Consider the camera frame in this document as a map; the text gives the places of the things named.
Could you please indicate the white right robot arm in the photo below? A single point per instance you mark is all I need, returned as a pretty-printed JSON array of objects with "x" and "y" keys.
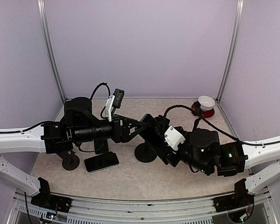
[{"x": 201, "y": 149}]

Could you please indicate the red round saucer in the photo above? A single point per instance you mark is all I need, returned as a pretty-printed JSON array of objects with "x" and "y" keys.
[{"x": 196, "y": 106}]

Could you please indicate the black folding phone stand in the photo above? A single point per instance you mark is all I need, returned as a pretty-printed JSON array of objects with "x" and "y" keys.
[{"x": 162, "y": 124}]

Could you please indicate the brown-base plate phone stand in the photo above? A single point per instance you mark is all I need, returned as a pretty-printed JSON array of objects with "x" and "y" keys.
[{"x": 70, "y": 161}]

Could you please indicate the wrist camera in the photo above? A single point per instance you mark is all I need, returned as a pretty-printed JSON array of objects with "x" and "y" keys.
[
  {"x": 113, "y": 103},
  {"x": 173, "y": 138}
]

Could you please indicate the black smartphone silver edge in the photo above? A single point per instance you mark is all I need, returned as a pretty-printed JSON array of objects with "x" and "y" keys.
[{"x": 101, "y": 161}]

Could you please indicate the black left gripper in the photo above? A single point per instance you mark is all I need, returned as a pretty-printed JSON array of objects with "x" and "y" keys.
[{"x": 121, "y": 133}]

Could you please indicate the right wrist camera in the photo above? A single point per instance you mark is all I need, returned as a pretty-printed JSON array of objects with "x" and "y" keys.
[{"x": 173, "y": 138}]

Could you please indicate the blue-edged black smartphone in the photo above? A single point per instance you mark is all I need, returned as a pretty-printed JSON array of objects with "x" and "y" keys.
[{"x": 150, "y": 121}]

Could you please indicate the white ceramic bowl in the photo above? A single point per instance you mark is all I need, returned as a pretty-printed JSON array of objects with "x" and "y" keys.
[{"x": 206, "y": 103}]

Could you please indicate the black smartphone blue edge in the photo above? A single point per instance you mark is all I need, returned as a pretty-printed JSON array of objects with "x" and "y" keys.
[{"x": 101, "y": 146}]

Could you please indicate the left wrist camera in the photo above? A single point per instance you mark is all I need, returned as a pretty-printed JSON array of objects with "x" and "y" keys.
[{"x": 113, "y": 103}]

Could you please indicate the black round-base pole stand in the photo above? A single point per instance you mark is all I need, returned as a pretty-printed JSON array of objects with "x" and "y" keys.
[{"x": 144, "y": 152}]

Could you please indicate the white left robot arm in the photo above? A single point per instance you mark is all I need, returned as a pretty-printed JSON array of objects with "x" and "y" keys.
[{"x": 78, "y": 125}]

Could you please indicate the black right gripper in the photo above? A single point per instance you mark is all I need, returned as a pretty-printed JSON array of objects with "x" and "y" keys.
[{"x": 167, "y": 157}]

